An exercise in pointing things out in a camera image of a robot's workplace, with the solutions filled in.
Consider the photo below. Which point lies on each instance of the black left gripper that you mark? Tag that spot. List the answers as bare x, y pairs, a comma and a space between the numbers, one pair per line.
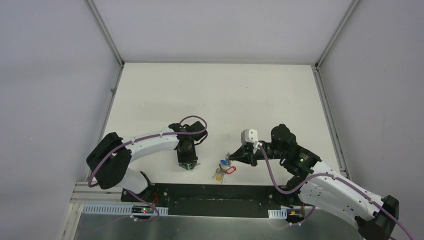
187, 161

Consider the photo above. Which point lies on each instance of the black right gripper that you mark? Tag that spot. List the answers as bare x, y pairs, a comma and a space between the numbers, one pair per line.
245, 154

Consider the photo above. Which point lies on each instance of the green tag key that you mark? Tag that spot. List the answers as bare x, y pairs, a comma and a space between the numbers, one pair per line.
189, 166

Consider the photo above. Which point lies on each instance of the red tag key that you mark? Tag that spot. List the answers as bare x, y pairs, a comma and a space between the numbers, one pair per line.
230, 170

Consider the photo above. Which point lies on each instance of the large blue tag keys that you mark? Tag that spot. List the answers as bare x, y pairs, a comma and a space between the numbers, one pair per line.
225, 162

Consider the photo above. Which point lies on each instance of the yellow tag key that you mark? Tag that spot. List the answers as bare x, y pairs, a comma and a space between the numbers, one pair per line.
219, 175

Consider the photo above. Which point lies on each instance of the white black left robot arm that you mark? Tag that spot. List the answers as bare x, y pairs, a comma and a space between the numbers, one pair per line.
109, 160

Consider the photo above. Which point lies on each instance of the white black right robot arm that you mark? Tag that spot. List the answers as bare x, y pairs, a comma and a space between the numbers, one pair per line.
297, 171

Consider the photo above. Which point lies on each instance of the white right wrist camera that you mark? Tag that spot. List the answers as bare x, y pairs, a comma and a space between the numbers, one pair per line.
249, 136

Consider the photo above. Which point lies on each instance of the black robot base mount plate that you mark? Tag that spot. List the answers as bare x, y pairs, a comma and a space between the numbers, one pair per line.
236, 201

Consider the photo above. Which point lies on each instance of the white slotted cable duct right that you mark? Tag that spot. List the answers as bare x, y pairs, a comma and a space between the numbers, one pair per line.
277, 214

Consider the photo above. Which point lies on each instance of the white slotted cable duct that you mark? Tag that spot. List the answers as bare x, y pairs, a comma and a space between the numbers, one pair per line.
123, 209
277, 214

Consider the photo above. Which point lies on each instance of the white slotted cable duct left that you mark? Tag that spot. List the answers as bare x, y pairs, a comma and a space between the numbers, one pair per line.
123, 209

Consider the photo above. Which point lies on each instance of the aluminium frame rail right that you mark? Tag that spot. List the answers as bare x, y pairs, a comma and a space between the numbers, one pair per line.
322, 84

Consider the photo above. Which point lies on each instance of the aluminium frame rail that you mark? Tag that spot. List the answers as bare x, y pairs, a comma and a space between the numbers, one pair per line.
113, 68
322, 84

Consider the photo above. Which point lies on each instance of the aluminium frame rail left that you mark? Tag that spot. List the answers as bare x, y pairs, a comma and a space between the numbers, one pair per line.
113, 68

